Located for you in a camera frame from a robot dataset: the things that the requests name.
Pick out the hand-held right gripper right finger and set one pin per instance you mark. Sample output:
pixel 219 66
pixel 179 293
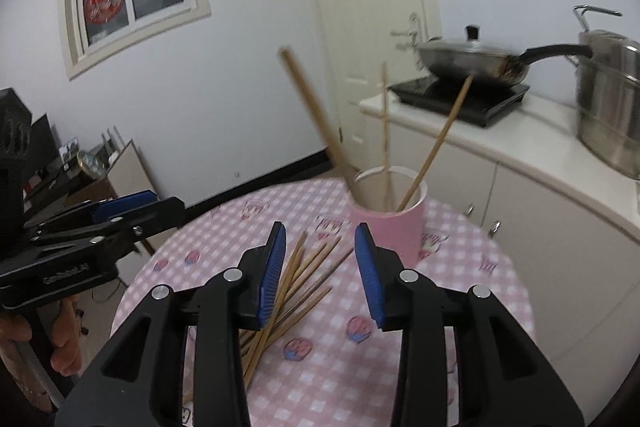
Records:
pixel 367 272

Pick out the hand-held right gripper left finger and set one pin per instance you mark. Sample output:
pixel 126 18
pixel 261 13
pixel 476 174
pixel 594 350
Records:
pixel 272 272

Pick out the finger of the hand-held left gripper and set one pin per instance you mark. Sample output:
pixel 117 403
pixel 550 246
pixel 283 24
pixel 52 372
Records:
pixel 160 212
pixel 125 204

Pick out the bunch of wooden chopsticks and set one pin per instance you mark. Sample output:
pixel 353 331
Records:
pixel 300 277

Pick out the pink cup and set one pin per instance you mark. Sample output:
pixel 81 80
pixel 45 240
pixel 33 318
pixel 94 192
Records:
pixel 395 227

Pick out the long wooden chopstick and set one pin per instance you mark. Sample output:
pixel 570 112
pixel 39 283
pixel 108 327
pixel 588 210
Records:
pixel 310 107
pixel 440 137
pixel 385 132

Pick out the person's left hand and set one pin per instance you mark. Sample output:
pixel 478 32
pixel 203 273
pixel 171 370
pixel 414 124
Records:
pixel 65 337

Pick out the white leaning board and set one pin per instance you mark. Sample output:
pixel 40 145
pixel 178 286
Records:
pixel 132 172

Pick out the wooden side table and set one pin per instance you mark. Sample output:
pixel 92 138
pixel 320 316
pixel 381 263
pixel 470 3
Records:
pixel 95 189

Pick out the round silver object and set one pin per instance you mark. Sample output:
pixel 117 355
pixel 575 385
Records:
pixel 92 164

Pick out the dark monitor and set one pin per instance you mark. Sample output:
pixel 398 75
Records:
pixel 45 147

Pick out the pink checkered tablecloth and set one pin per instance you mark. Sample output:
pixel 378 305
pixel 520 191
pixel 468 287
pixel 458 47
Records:
pixel 325 382

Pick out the white kitchen cabinet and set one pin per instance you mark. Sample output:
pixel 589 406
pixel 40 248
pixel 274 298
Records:
pixel 550 232

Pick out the black induction cooker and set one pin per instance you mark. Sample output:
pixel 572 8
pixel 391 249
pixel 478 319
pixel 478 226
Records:
pixel 480 104

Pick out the red paper window decoration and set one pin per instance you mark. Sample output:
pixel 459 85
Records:
pixel 102 2

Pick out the glass lid with black knob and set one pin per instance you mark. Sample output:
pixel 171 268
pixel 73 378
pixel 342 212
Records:
pixel 465 47

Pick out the cream panel door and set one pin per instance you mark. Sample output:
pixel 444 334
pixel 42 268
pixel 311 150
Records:
pixel 360 7

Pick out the stainless steel steamer pot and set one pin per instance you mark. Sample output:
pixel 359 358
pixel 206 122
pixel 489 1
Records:
pixel 610 107

